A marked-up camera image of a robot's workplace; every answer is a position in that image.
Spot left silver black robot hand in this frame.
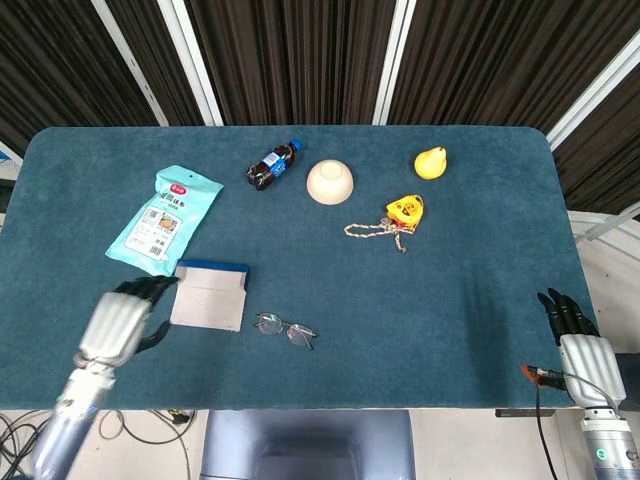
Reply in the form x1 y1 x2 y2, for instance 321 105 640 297
78 274 180 369

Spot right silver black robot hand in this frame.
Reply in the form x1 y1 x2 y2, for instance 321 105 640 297
537 287 628 410

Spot blue patterned glasses case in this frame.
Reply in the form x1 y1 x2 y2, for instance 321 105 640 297
169 258 250 334

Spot eyeglasses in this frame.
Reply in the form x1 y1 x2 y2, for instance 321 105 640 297
253 312 319 351

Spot mint green wipes package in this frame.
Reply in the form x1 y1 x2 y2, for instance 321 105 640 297
104 164 225 278

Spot teal velvet table cloth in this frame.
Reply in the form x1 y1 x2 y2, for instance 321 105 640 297
0 124 596 412

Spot small cola bottle blue label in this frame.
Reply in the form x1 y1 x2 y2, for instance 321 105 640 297
245 138 305 192

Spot blue-grey robot torso base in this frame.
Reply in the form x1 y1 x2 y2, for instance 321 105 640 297
199 409 416 480

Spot yellow tape measure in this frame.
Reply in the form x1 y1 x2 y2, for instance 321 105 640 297
384 193 425 232

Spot cream ceramic bowl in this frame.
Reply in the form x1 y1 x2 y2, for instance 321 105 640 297
305 158 355 206

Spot yellow pear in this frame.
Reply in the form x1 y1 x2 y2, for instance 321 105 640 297
413 145 449 181

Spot dark brown pleated curtain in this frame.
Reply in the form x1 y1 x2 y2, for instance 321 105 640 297
0 0 640 216

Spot grey hand cable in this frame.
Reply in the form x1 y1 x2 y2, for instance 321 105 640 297
563 370 622 409

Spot black cable with orange plug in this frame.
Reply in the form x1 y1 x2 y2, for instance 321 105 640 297
521 363 570 480

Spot grey floor cable loop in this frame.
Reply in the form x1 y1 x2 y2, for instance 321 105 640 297
97 409 195 480

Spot white aluminium frame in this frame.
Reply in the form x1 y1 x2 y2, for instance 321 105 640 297
567 205 640 262

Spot thin white frame post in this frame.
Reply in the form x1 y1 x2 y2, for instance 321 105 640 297
91 0 170 127

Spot beige braided rope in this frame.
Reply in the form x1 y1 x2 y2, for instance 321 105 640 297
343 215 417 254

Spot wide white frame post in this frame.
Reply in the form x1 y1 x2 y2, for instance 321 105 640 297
156 0 224 127
371 0 417 126
544 28 640 151

